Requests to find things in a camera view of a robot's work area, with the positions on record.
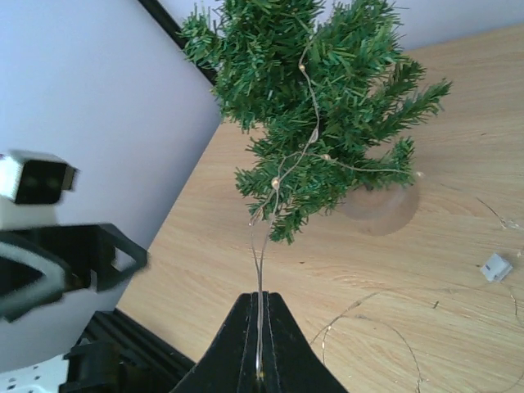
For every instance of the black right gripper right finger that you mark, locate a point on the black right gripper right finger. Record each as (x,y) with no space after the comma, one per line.
(286,362)

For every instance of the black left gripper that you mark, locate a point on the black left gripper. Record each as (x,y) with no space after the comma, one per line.
(40,265)

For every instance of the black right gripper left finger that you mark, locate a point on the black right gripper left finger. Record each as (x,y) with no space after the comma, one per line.
(228,366)

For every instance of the wooden tree base disc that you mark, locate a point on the wooden tree base disc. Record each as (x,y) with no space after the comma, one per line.
(381,211)

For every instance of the small green christmas tree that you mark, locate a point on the small green christmas tree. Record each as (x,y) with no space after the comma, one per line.
(333,100)

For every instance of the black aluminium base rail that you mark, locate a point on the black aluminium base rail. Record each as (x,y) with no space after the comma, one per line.
(152,362)

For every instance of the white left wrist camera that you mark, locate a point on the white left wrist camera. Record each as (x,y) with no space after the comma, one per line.
(32,185)

